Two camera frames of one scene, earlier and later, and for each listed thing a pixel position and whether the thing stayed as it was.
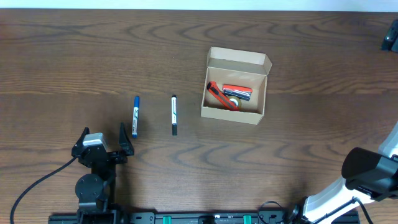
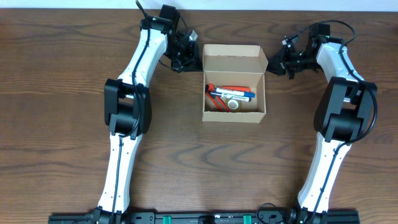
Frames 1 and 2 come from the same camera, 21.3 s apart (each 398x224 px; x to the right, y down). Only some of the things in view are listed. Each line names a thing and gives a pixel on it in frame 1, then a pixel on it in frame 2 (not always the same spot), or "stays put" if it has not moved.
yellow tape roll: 236,100 stays put
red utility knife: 214,89 → 209,88
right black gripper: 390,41 → 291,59
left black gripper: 126,147 → 193,64
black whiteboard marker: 174,114 → 231,96
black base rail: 280,216 stays put
